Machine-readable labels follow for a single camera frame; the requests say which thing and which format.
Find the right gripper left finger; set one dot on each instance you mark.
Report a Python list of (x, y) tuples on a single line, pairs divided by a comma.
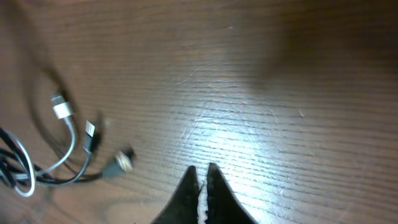
[(182, 208)]

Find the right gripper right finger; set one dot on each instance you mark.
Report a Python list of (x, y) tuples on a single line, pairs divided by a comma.
[(223, 208)]

